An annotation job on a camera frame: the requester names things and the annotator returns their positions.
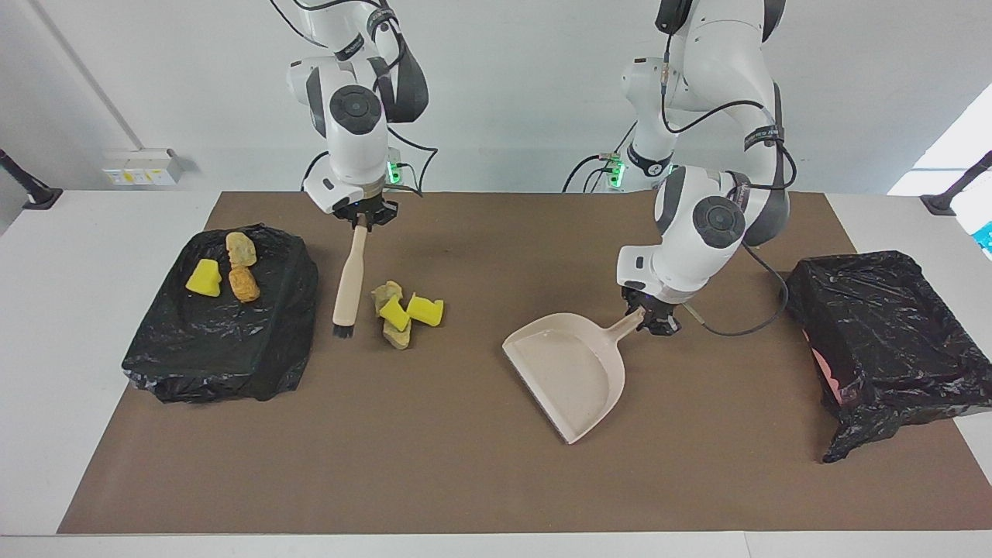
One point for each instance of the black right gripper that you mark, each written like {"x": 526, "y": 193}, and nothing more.
{"x": 368, "y": 209}

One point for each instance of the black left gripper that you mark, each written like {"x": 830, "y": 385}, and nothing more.
{"x": 647, "y": 301}

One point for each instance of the beige hand brush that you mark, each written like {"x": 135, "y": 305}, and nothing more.
{"x": 350, "y": 279}

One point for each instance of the beige trash chunk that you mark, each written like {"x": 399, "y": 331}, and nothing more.
{"x": 397, "y": 336}
{"x": 385, "y": 293}

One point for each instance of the yellow sponge scrap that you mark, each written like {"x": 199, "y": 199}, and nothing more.
{"x": 394, "y": 315}
{"x": 425, "y": 310}

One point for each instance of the beige plastic dustpan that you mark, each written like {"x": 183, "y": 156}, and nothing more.
{"x": 566, "y": 372}

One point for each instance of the striped croissant bread piece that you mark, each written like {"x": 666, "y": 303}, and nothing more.
{"x": 241, "y": 249}

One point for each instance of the brown bread roll piece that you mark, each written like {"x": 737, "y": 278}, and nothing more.
{"x": 245, "y": 285}

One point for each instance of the yellow sponge with green pad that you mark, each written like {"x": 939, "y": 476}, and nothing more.
{"x": 204, "y": 280}

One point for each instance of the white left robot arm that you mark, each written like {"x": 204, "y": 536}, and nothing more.
{"x": 697, "y": 240}

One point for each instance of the black bag covered bin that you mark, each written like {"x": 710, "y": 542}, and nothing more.
{"x": 225, "y": 341}

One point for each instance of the black bag lined pink bin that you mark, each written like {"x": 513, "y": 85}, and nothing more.
{"x": 891, "y": 333}

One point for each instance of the brown table mat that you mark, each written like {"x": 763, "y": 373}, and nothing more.
{"x": 387, "y": 480}

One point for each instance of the black clamp stand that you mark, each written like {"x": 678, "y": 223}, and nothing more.
{"x": 35, "y": 194}
{"x": 942, "y": 203}

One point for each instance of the blue printed object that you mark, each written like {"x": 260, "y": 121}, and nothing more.
{"x": 986, "y": 236}

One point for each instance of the white wall socket box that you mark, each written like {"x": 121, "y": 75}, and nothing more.
{"x": 139, "y": 167}

